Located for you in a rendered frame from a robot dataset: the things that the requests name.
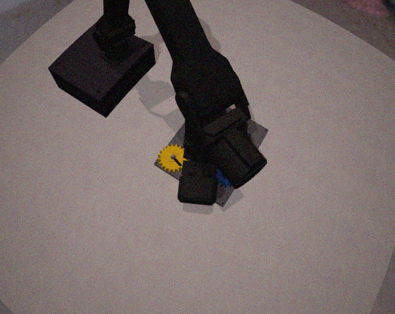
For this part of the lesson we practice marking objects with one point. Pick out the yellow gear with black stripe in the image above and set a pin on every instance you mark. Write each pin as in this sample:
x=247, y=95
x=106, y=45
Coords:
x=165, y=158

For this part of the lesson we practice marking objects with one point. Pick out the blue gear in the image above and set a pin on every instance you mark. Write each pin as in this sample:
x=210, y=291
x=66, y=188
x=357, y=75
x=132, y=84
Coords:
x=221, y=179

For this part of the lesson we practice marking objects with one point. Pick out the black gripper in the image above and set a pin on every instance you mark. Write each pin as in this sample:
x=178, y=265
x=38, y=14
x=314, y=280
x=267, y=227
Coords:
x=198, y=184

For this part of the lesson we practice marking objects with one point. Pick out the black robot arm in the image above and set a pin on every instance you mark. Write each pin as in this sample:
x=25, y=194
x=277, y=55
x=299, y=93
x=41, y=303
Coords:
x=203, y=80

